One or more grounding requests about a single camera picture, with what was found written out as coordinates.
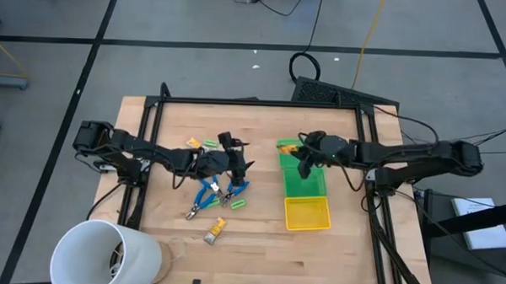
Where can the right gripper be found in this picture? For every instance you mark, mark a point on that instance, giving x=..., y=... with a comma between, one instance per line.
x=304, y=169

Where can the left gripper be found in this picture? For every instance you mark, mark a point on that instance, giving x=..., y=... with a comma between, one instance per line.
x=237, y=167

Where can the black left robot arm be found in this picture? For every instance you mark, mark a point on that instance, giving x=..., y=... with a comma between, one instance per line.
x=151, y=149

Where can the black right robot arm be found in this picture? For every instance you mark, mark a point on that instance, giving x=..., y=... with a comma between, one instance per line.
x=404, y=155

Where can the small green plastic basket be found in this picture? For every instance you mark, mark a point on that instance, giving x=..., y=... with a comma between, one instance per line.
x=286, y=160

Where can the medium green plastic basket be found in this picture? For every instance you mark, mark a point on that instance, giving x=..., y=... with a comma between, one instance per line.
x=314, y=186

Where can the black mesh computer case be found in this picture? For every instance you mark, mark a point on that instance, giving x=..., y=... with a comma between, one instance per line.
x=322, y=91

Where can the yellow plastic basket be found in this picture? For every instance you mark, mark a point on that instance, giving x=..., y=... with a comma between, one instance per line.
x=307, y=213

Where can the black metal beam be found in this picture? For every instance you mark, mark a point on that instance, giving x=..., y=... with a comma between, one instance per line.
x=465, y=221

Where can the black side table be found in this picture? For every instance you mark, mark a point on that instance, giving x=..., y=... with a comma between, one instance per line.
x=447, y=267

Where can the white booklet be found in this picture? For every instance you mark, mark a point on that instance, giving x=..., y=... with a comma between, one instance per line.
x=488, y=239

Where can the grey stand foot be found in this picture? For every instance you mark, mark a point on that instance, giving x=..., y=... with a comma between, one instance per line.
x=6, y=82

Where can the black aluminium table frame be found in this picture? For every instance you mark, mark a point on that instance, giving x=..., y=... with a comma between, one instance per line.
x=258, y=103

